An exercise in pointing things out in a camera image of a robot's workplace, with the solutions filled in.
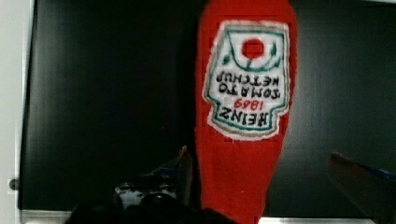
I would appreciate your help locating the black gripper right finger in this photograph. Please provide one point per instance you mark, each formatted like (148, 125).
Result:
(373, 191)

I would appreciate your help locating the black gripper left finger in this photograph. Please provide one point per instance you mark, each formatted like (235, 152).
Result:
(172, 178)

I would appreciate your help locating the red plush ketchup bottle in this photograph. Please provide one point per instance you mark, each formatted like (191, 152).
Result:
(244, 79)

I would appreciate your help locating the black toaster oven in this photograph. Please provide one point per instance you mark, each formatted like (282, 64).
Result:
(111, 94)

